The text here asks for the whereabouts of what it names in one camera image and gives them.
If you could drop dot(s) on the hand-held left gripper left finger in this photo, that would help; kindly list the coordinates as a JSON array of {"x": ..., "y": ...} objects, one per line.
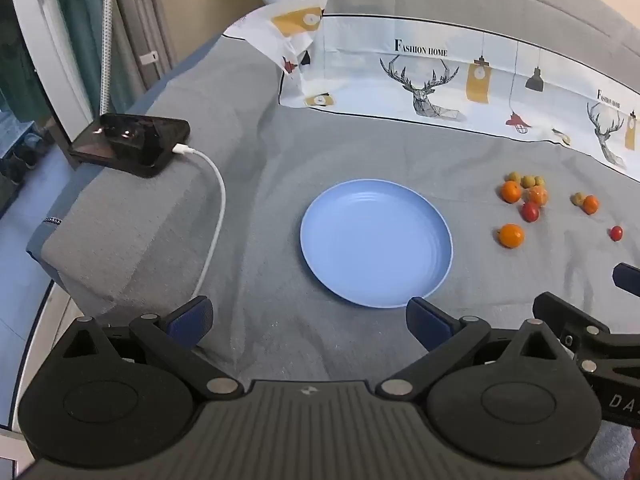
[{"x": 192, "y": 317}]

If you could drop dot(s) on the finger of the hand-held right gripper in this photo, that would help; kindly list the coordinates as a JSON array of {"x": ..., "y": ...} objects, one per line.
[
  {"x": 627, "y": 276},
  {"x": 560, "y": 310}
]

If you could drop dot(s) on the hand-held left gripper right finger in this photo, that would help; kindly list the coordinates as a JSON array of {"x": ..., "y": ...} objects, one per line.
[{"x": 425, "y": 320}]

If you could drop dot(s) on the red cherry tomato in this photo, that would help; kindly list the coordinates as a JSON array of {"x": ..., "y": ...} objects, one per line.
[
  {"x": 616, "y": 233},
  {"x": 530, "y": 211}
]

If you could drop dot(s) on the small orange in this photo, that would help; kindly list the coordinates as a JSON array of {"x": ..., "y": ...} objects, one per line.
[
  {"x": 510, "y": 235},
  {"x": 590, "y": 204},
  {"x": 511, "y": 191}
]

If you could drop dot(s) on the blue plate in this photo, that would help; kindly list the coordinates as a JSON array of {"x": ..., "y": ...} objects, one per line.
[{"x": 375, "y": 245}]

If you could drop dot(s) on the large yellow-green citrus fruit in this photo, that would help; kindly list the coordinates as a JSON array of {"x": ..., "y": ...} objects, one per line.
[{"x": 577, "y": 198}]

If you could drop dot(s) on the plastic-wrapped orange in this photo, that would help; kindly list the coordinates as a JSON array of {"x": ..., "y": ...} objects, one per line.
[{"x": 537, "y": 195}]

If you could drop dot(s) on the grey bed sheet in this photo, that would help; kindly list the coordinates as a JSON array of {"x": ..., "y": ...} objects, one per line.
[{"x": 250, "y": 260}]

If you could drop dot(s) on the black smartphone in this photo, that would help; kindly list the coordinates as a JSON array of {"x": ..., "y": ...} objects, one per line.
[{"x": 130, "y": 140}]

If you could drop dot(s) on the dark shoe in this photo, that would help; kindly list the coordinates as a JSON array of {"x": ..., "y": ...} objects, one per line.
[
  {"x": 12, "y": 167},
  {"x": 31, "y": 147}
]

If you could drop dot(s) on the printed white pillow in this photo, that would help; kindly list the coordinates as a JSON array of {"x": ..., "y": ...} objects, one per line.
[{"x": 360, "y": 75}]

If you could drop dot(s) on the white curtain clip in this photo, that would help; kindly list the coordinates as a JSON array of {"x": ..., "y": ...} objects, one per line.
[{"x": 149, "y": 58}]

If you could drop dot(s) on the grey quilt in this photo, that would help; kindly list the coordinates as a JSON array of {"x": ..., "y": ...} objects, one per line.
[{"x": 500, "y": 0}]

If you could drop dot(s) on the grey curtain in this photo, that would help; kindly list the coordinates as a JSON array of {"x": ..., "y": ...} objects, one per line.
[{"x": 145, "y": 10}]

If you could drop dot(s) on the green curtain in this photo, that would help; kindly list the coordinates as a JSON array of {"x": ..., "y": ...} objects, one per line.
[{"x": 85, "y": 20}]

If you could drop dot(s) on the white window frame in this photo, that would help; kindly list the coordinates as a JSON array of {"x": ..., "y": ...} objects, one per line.
[{"x": 45, "y": 35}]

